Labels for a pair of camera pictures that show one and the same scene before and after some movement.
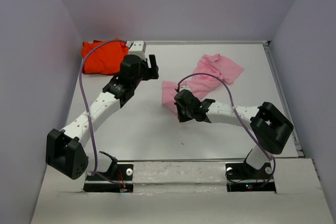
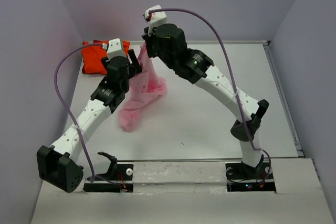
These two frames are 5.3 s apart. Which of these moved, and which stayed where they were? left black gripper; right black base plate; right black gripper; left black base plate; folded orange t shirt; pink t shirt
Moved: pink t shirt; right black gripper; left black gripper
Stayed: left black base plate; folded orange t shirt; right black base plate
